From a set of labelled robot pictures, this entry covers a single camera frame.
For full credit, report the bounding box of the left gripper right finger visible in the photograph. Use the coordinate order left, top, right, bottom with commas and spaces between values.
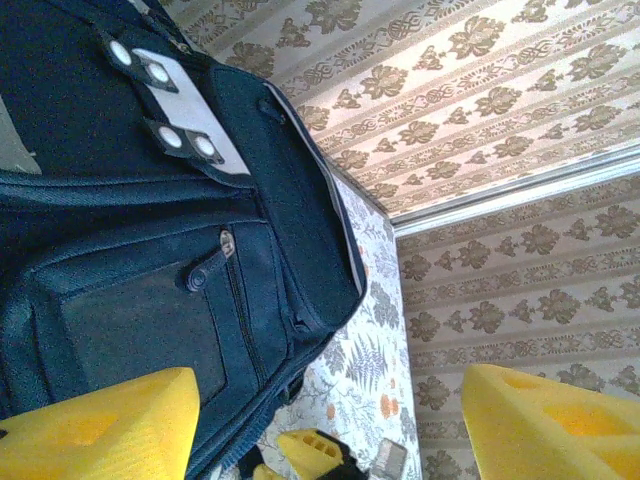
459, 363, 640, 480

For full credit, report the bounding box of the navy blue backpack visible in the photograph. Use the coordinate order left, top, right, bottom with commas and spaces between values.
0, 0, 369, 480

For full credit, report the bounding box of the aluminium corner post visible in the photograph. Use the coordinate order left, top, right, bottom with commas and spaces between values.
387, 147, 640, 236

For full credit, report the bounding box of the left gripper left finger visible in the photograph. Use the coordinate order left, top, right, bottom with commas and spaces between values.
0, 367, 201, 480

